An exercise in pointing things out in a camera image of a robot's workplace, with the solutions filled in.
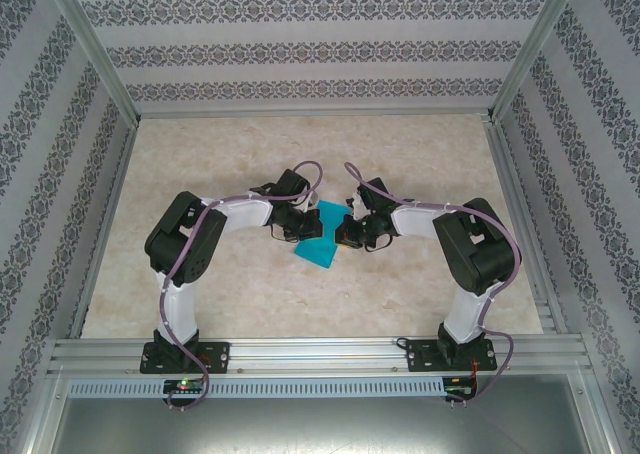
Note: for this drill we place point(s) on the blue square paper sheet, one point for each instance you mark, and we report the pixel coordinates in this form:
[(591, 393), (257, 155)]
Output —
[(320, 254)]

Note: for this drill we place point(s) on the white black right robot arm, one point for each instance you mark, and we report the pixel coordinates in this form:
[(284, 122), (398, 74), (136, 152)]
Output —
[(415, 221)]

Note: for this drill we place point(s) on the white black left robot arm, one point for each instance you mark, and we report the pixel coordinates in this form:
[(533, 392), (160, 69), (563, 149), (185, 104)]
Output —
[(247, 216)]

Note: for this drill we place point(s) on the grey metal sheet panel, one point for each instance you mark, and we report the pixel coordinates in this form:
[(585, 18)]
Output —
[(320, 429)]

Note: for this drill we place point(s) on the long aluminium mounting rail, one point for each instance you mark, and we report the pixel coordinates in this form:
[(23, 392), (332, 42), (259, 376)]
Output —
[(320, 354)]

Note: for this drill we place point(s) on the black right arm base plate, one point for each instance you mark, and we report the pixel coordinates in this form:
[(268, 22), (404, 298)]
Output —
[(420, 356)]

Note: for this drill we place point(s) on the aluminium side rail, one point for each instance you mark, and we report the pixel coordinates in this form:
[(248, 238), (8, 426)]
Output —
[(524, 224), (106, 224)]

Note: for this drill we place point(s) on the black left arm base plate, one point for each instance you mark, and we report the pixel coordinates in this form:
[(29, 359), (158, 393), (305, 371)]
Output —
[(215, 356)]

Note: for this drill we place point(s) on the aluminium frame post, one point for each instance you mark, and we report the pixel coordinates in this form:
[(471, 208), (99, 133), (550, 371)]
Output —
[(95, 49), (533, 49)]

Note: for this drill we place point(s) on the aluminium frame strut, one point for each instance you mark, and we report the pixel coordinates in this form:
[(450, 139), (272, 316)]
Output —
[(595, 414), (45, 414)]

